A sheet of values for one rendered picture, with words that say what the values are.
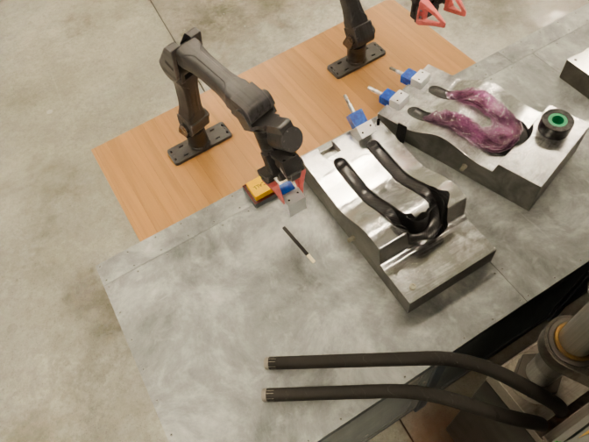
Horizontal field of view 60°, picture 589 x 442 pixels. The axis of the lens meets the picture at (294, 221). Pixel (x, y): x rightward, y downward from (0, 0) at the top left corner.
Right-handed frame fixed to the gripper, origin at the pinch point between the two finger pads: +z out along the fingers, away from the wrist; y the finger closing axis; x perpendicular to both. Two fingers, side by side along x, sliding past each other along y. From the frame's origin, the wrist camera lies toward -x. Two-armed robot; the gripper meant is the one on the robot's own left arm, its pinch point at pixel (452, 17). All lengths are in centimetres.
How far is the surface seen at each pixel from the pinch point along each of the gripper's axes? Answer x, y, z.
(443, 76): 33.9, 12.8, -9.2
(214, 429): 37, -95, 41
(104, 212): 124, -105, -96
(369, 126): 26.2, -21.3, -1.8
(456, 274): 31, -29, 43
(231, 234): 39, -68, -2
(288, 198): 22, -53, 7
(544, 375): 26, -31, 71
